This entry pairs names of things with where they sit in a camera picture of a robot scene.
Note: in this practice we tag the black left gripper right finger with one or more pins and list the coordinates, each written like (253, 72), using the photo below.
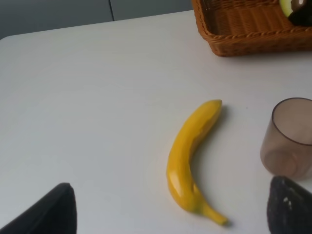
(289, 207)

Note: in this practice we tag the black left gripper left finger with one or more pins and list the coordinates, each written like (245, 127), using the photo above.
(55, 213)

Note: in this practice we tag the halved avocado with pit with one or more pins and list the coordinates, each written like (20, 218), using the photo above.
(298, 12)

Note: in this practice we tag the brown wicker basket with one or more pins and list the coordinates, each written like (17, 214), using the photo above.
(243, 27)

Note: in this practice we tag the translucent brown plastic cup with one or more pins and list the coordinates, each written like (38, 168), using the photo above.
(287, 146)

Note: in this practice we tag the yellow banana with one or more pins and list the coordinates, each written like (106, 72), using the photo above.
(181, 184)

